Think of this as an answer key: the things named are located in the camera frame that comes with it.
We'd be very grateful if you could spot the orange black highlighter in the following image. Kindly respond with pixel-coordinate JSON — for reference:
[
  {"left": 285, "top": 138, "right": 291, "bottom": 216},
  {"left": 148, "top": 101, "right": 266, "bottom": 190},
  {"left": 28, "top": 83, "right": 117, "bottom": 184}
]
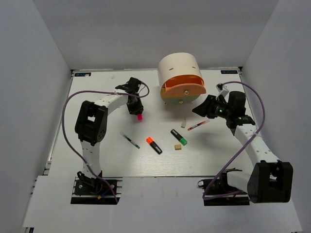
[{"left": 146, "top": 137, "right": 163, "bottom": 154}]

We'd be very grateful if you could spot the white rectangular eraser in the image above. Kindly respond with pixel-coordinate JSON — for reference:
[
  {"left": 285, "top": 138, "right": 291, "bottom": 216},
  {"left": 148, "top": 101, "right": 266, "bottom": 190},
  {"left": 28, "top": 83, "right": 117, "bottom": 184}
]
[{"left": 181, "top": 119, "right": 187, "bottom": 128}]

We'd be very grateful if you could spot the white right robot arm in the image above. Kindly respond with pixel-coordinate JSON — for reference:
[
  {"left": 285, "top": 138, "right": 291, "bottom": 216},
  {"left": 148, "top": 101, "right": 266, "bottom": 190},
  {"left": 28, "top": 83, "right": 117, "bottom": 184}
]
[{"left": 192, "top": 91, "right": 294, "bottom": 203}]

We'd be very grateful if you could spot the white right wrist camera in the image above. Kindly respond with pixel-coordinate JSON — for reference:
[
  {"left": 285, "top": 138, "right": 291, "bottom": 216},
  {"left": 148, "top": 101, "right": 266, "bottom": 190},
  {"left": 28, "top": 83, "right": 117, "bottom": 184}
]
[{"left": 216, "top": 83, "right": 229, "bottom": 98}]

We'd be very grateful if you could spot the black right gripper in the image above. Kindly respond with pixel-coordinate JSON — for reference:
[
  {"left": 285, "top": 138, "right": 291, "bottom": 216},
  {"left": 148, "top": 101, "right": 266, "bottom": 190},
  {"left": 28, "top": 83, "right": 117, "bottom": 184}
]
[{"left": 192, "top": 95, "right": 233, "bottom": 119}]

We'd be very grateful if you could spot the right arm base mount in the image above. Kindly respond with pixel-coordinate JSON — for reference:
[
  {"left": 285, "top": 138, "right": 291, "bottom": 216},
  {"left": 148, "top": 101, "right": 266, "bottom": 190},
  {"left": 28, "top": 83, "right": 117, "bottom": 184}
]
[{"left": 204, "top": 179, "right": 250, "bottom": 206}]

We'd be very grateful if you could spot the red gel pen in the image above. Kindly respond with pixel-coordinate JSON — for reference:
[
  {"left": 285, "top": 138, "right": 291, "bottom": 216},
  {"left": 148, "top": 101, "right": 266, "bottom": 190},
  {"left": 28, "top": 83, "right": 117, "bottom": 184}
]
[{"left": 187, "top": 119, "right": 210, "bottom": 131}]

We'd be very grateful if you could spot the green black highlighter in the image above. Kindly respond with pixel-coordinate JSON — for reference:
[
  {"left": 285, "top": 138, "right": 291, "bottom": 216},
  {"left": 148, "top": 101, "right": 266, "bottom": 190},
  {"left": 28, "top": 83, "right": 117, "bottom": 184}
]
[{"left": 171, "top": 129, "right": 188, "bottom": 146}]

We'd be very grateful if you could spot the round cream drawer organizer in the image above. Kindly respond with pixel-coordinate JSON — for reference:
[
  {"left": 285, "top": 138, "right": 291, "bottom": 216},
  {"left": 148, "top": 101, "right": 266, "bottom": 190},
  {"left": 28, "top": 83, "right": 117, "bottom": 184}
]
[{"left": 157, "top": 52, "right": 206, "bottom": 104}]

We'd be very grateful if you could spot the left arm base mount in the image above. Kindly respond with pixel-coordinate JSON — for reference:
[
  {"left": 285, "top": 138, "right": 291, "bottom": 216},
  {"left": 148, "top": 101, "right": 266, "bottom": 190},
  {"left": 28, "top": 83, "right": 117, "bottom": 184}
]
[{"left": 70, "top": 177, "right": 117, "bottom": 205}]

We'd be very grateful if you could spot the pink highlighter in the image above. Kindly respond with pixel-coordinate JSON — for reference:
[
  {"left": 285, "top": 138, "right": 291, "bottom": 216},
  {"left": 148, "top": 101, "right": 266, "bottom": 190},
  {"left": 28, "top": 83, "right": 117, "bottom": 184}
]
[{"left": 137, "top": 114, "right": 143, "bottom": 121}]

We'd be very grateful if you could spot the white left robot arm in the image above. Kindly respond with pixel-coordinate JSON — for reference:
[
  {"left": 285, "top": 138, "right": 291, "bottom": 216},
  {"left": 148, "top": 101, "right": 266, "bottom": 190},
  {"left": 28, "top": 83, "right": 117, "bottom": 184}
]
[{"left": 74, "top": 77, "right": 150, "bottom": 194}]

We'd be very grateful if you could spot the green gel pen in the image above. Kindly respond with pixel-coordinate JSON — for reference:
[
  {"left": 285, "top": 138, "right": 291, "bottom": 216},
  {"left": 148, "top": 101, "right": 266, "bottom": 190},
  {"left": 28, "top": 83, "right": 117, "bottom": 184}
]
[{"left": 120, "top": 132, "right": 140, "bottom": 149}]

